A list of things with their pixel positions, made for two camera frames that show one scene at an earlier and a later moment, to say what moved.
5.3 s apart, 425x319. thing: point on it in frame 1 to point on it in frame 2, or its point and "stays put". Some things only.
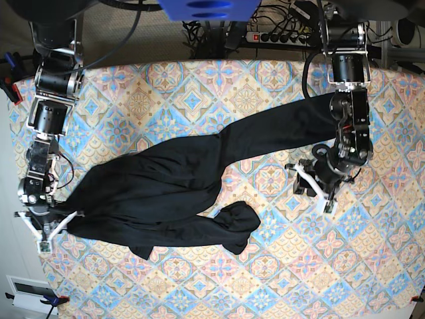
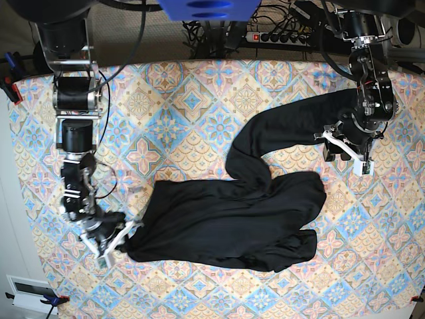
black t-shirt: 149,193 to 253,219
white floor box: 28,292 stays put
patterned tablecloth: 365,259 stays put
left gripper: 35,197 to 100,226
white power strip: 279,38 stays put
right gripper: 333,165 to 358,127
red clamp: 10,74 stays put
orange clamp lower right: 416,298 stays put
